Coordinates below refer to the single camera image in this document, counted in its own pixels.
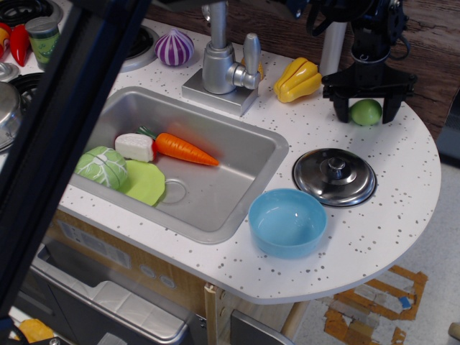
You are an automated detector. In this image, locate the back left stove burner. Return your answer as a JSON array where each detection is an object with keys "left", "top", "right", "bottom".
[{"left": 1, "top": 0, "right": 63, "bottom": 27}]

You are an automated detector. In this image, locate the purple striped toy onion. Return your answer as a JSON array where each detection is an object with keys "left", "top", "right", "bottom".
[{"left": 155, "top": 28, "right": 195, "bottom": 67}]

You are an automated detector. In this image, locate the green toy cabbage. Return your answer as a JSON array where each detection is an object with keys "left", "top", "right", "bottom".
[{"left": 74, "top": 146, "right": 128, "bottom": 190}]

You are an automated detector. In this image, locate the light green plastic plate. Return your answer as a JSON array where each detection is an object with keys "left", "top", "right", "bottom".
[{"left": 118, "top": 160, "right": 165, "bottom": 206}]

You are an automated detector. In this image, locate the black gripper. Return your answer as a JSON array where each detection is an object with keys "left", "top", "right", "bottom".
[{"left": 322, "top": 60, "right": 418, "bottom": 124}]

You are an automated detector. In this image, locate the yellow toy bell pepper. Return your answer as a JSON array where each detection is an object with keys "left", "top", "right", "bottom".
[{"left": 273, "top": 57, "right": 322, "bottom": 103}]

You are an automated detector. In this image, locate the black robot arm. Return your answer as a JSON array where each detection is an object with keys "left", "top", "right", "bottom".
[{"left": 1, "top": 1, "right": 150, "bottom": 325}]

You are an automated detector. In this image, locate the orange toy carrot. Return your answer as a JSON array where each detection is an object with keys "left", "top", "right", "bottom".
[{"left": 137, "top": 126, "right": 219, "bottom": 166}]

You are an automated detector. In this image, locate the steel pot lid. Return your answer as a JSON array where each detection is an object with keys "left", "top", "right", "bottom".
[{"left": 292, "top": 148, "right": 377, "bottom": 208}]

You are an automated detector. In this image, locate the grey support pole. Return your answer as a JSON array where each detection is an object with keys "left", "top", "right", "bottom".
[{"left": 319, "top": 22, "right": 347, "bottom": 76}]

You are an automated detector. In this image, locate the yellow toy corn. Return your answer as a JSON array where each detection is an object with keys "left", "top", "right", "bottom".
[{"left": 240, "top": 58, "right": 265, "bottom": 80}]

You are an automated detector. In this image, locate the silver toy faucet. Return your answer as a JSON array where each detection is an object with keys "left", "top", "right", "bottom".
[{"left": 182, "top": 1, "right": 262, "bottom": 116}]

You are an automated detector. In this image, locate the red toy chili pepper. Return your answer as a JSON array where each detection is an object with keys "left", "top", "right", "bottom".
[{"left": 10, "top": 24, "right": 30, "bottom": 67}]

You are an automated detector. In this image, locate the front left stove burner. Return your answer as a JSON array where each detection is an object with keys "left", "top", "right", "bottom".
[{"left": 9, "top": 73, "right": 43, "bottom": 109}]

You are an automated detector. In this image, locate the light blue plastic bowl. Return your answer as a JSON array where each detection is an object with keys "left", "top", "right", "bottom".
[{"left": 248, "top": 188, "right": 327, "bottom": 259}]

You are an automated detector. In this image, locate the red yellow toy item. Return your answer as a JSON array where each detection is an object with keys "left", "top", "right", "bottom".
[{"left": 0, "top": 22, "right": 12, "bottom": 58}]

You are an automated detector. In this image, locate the silver stove knob left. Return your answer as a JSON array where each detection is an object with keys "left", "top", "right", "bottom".
[{"left": 0, "top": 62, "right": 19, "bottom": 83}]

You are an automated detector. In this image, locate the white toy radish piece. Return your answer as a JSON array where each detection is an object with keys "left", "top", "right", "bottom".
[{"left": 114, "top": 133, "right": 157, "bottom": 162}]

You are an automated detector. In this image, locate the grey oven door handle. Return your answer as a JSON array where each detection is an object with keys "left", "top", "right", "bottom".
[{"left": 31, "top": 244, "right": 193, "bottom": 344}]

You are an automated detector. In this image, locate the back right stove burner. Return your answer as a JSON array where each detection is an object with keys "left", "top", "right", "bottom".
[{"left": 120, "top": 25, "right": 159, "bottom": 73}]

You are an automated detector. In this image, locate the stove burner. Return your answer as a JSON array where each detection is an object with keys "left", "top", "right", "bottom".
[
  {"left": 1, "top": 0, "right": 63, "bottom": 27},
  {"left": 120, "top": 25, "right": 159, "bottom": 73},
  {"left": 9, "top": 73, "right": 43, "bottom": 109}
]

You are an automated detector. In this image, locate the grey metal sink basin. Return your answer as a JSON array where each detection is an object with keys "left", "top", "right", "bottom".
[{"left": 70, "top": 87, "right": 288, "bottom": 244}]

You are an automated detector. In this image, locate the green toy pea can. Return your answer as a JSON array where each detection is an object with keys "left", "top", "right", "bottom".
[{"left": 25, "top": 17, "right": 60, "bottom": 70}]

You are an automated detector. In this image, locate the green toy pear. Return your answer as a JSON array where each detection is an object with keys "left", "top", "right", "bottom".
[{"left": 349, "top": 98, "right": 382, "bottom": 126}]

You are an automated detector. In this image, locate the steel toy pot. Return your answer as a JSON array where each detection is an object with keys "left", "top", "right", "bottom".
[{"left": 0, "top": 82, "right": 24, "bottom": 151}]

